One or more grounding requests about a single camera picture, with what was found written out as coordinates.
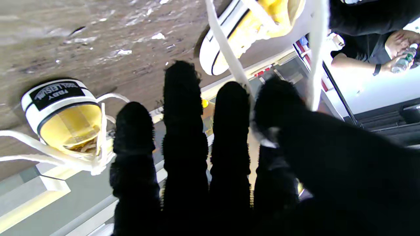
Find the right robot hand black glove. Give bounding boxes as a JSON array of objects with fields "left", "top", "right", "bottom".
[{"left": 109, "top": 60, "right": 420, "bottom": 236}]

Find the person in black shirt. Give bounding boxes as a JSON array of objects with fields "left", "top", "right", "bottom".
[{"left": 329, "top": 0, "right": 420, "bottom": 74}]

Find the yellow canvas sneaker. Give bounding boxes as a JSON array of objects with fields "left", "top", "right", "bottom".
[
  {"left": 199, "top": 0, "right": 307, "bottom": 76},
  {"left": 21, "top": 79, "right": 115, "bottom": 156}
]

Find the clear plastic water bottle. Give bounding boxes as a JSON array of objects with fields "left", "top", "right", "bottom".
[{"left": 391, "top": 43, "right": 419, "bottom": 74}]

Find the white shoelace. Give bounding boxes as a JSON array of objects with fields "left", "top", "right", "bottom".
[
  {"left": 0, "top": 93, "right": 130, "bottom": 176},
  {"left": 205, "top": 0, "right": 330, "bottom": 112}
]

